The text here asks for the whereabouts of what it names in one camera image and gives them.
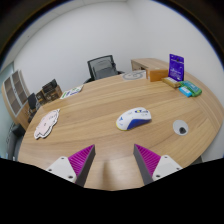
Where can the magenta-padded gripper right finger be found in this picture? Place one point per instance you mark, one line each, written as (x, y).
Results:
(151, 161)

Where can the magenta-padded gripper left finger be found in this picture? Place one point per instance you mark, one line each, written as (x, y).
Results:
(78, 161)

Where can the white and blue computer mouse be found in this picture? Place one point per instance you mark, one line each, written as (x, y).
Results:
(133, 119)

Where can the pink cartoon-shaped mouse pad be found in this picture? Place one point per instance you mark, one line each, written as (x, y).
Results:
(46, 124)

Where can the white and green printed mouse pad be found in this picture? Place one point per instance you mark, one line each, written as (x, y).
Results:
(71, 92)

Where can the small brown cardboard box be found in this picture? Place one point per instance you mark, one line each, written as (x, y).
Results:
(40, 97)

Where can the black visitor chair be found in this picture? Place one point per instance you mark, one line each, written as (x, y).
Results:
(32, 101)

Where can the large brown cardboard box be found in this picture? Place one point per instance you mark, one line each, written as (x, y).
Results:
(51, 90)

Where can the blue flat box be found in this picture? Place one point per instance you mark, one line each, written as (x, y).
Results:
(185, 91)

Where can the yellow flat box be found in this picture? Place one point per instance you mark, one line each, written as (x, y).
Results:
(171, 82)

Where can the green flat box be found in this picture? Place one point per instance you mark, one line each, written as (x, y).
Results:
(192, 88)

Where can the orange-brown cardboard box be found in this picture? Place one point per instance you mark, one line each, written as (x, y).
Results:
(158, 75)

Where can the wooden shelf unit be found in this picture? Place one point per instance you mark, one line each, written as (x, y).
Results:
(15, 96)

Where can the black mesh office chair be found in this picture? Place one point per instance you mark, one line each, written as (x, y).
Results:
(102, 67)

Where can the purple retail package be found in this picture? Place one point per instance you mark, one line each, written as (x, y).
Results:
(176, 67)

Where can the wooden side desk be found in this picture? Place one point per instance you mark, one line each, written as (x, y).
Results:
(146, 63)

